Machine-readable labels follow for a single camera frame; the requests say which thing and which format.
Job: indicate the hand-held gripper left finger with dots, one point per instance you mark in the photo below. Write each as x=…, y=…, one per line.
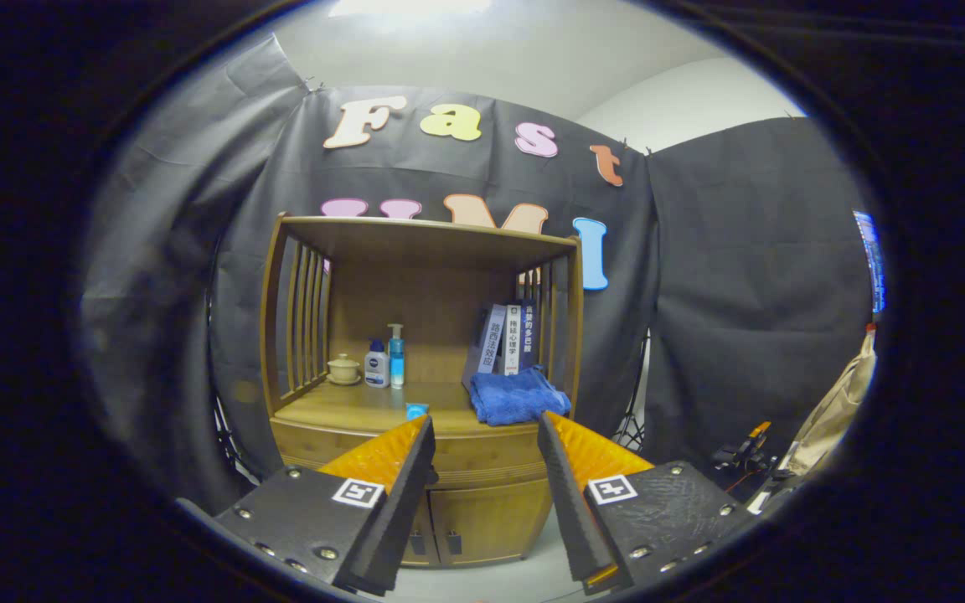
x=403, y=511

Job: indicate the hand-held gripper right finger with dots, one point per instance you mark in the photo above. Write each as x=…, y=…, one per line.
x=566, y=507

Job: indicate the wooden drawer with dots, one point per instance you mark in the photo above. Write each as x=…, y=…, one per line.
x=482, y=456

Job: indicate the blue and white tube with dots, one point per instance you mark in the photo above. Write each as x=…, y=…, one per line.
x=417, y=411

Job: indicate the wooden countertop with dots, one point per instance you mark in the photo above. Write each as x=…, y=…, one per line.
x=365, y=402

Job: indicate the wooden cabinet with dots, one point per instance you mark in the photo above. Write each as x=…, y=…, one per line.
x=399, y=293

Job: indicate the black tripod stand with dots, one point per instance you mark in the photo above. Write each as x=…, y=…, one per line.
x=633, y=431
x=224, y=440

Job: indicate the folded blue towel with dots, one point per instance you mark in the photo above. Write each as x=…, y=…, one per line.
x=516, y=398

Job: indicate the white bottle with blue cap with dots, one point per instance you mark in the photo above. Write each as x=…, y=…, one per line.
x=377, y=370

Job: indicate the blue pump bottle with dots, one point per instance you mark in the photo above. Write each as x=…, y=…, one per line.
x=396, y=364

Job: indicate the beige lidded teacup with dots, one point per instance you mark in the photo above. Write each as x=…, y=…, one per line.
x=343, y=370

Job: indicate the dark blue book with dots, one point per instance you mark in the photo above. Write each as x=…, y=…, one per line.
x=529, y=335

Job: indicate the white spine book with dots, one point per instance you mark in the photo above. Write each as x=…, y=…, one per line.
x=513, y=339

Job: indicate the grey book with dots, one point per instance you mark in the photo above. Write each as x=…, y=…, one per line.
x=491, y=343

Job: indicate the black clamp with orange tip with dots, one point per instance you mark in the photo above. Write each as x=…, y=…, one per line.
x=738, y=452

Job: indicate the black backdrop cloth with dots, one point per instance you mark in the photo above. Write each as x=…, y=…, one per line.
x=742, y=293

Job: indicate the monitor screen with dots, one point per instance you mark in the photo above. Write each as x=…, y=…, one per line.
x=872, y=260

